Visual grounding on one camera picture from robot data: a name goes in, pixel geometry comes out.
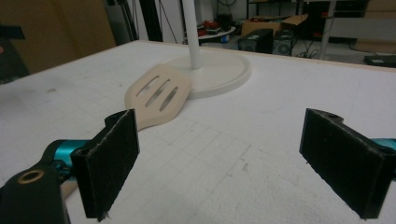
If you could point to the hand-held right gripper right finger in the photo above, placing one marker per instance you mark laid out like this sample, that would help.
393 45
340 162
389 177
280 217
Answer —
342 161

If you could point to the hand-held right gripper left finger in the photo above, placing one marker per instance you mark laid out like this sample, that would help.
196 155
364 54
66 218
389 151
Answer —
102 168

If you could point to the beige slotted spatula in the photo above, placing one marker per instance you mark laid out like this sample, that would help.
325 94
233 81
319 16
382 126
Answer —
162 112

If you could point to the white hook stand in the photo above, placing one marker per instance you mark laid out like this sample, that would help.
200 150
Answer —
218 74

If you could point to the brown board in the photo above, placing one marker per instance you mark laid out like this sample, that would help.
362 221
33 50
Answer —
62 28

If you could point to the flat black box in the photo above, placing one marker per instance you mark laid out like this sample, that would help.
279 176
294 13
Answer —
379 61

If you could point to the white grid mat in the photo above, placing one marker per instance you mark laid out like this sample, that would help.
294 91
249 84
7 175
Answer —
249 102

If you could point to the black computer tower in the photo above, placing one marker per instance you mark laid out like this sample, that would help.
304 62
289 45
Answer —
283 43
257 40

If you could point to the open cardboard box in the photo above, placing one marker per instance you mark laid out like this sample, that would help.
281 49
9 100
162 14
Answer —
261 25

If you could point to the white round table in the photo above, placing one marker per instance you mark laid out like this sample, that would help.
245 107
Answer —
218 33

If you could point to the black metal frame post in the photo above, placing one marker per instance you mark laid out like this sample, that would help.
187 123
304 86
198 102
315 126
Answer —
151 18

